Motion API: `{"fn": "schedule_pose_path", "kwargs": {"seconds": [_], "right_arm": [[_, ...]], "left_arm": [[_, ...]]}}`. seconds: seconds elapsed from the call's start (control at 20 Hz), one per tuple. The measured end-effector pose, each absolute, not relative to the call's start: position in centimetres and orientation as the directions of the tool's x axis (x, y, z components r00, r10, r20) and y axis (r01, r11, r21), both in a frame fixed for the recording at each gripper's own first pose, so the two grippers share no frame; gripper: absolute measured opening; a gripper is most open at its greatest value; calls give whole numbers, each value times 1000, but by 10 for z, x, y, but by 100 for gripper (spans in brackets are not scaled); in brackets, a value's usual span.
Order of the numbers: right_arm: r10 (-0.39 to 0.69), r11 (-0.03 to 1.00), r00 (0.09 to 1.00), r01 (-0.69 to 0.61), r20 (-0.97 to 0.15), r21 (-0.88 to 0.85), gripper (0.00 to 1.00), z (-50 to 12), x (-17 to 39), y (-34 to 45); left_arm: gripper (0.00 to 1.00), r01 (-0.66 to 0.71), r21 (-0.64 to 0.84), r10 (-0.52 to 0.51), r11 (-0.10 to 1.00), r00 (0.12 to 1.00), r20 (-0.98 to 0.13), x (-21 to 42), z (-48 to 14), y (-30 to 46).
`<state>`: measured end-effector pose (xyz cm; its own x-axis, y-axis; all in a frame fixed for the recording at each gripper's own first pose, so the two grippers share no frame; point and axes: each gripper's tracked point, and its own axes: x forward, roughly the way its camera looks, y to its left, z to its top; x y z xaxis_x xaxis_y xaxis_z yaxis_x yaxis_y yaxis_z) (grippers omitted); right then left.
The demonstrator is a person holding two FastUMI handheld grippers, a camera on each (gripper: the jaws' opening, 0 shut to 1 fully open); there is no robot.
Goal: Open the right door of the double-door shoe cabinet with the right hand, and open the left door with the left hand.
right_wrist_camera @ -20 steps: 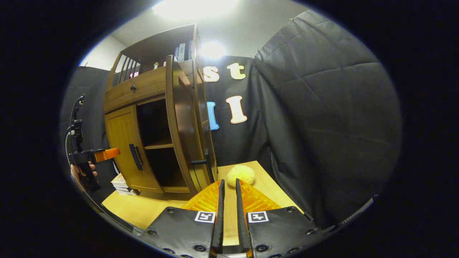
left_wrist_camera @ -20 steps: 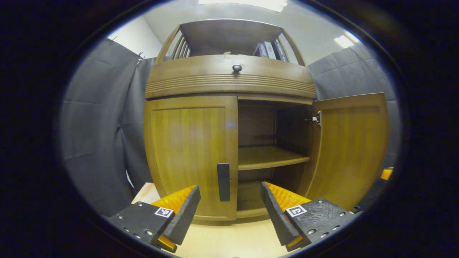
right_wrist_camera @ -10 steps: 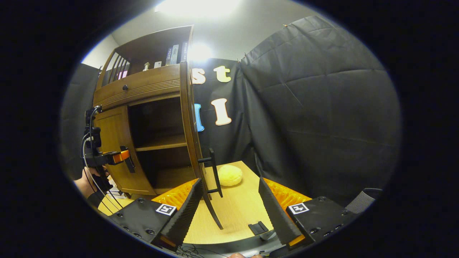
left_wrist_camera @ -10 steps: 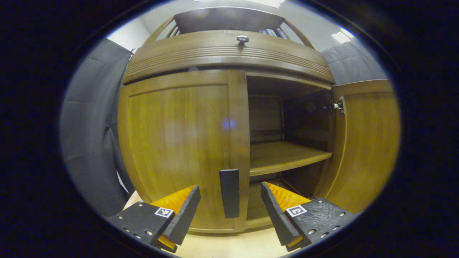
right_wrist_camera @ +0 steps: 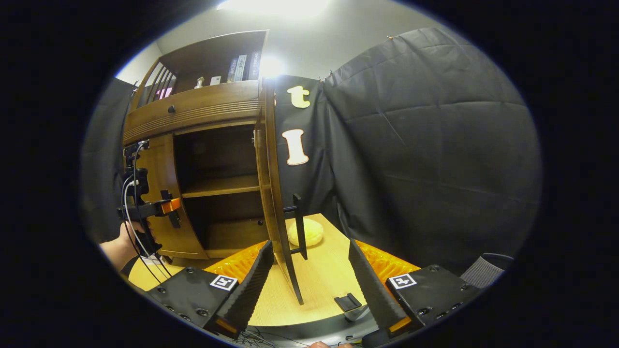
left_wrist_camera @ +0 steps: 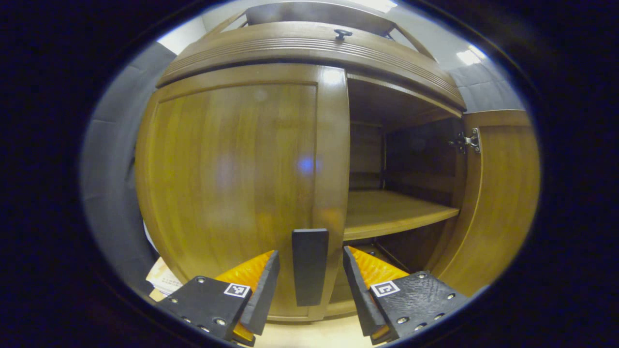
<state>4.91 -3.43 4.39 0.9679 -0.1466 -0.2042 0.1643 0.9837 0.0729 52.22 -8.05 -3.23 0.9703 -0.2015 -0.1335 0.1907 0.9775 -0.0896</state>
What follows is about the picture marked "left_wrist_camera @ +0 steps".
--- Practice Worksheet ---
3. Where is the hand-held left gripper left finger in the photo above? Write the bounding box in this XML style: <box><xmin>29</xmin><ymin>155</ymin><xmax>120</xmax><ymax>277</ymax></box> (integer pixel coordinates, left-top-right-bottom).
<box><xmin>156</xmin><ymin>250</ymin><xmax>281</xmax><ymax>346</ymax></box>

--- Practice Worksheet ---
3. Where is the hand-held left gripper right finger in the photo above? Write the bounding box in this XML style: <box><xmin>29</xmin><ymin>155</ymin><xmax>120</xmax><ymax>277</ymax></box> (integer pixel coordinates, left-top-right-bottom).
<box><xmin>342</xmin><ymin>246</ymin><xmax>470</xmax><ymax>345</ymax></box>

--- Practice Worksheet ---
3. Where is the black door handle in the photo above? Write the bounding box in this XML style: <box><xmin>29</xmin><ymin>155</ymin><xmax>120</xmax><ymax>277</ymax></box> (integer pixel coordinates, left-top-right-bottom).
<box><xmin>292</xmin><ymin>228</ymin><xmax>329</xmax><ymax>307</ymax></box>

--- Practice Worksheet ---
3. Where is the wooden cabinet door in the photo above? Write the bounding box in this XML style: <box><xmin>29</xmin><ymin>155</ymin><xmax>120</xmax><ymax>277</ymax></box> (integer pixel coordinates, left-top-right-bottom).
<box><xmin>134</xmin><ymin>63</ymin><xmax>351</xmax><ymax>323</ymax></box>
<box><xmin>428</xmin><ymin>110</ymin><xmax>541</xmax><ymax>296</ymax></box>

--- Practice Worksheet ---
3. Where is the wooden double-door shoe cabinet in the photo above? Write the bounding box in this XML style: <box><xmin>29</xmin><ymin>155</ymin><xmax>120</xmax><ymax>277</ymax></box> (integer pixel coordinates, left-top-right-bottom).
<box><xmin>155</xmin><ymin>0</ymin><xmax>467</xmax><ymax>319</ymax></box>

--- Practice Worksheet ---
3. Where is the wooden inner cabinet shelf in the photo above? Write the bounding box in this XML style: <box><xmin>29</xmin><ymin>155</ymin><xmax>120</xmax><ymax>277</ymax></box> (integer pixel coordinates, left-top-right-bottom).
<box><xmin>343</xmin><ymin>189</ymin><xmax>460</xmax><ymax>241</ymax></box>

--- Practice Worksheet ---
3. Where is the metal door hinge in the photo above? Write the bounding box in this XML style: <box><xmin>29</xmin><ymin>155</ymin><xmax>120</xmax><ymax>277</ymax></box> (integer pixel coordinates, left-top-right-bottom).
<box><xmin>447</xmin><ymin>128</ymin><xmax>482</xmax><ymax>155</ymax></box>

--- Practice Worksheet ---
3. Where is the wooden cabinet drawer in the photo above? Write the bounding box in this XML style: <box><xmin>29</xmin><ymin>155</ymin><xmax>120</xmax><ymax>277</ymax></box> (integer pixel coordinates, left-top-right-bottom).
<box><xmin>156</xmin><ymin>21</ymin><xmax>466</xmax><ymax>109</ymax></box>

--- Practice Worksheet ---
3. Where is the pale cover book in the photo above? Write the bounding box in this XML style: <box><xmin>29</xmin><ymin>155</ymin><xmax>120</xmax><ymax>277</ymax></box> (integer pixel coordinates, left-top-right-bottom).
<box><xmin>145</xmin><ymin>256</ymin><xmax>187</xmax><ymax>298</ymax></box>

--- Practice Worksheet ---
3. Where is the small ceiling light panel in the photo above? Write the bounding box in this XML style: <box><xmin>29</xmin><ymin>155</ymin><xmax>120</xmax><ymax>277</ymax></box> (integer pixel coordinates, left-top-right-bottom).
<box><xmin>456</xmin><ymin>44</ymin><xmax>486</xmax><ymax>66</ymax></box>

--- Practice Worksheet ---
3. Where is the large ceiling light panel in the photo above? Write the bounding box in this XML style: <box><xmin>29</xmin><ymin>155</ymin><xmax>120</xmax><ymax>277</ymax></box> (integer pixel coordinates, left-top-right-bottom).
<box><xmin>353</xmin><ymin>0</ymin><xmax>398</xmax><ymax>13</ymax></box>

